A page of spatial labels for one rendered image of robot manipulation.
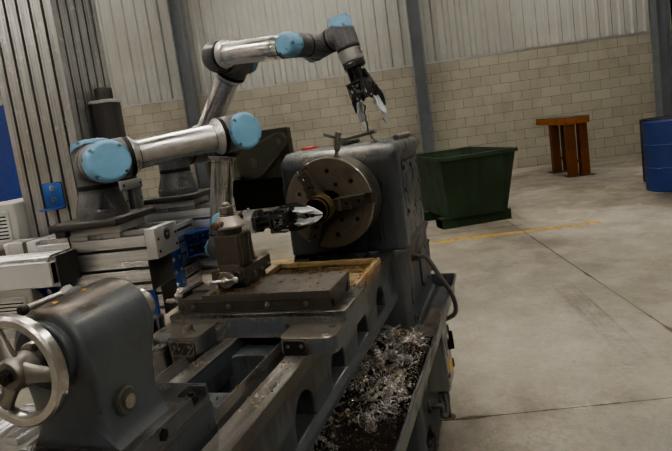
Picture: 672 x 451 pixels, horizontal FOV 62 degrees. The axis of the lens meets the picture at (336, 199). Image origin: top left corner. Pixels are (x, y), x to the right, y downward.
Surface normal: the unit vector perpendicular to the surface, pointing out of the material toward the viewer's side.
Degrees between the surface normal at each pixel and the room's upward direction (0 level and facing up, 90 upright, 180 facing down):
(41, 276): 90
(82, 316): 45
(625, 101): 90
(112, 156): 91
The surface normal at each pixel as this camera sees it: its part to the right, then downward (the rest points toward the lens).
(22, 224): 0.97, -0.11
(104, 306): 0.65, -0.69
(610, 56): -0.05, 0.13
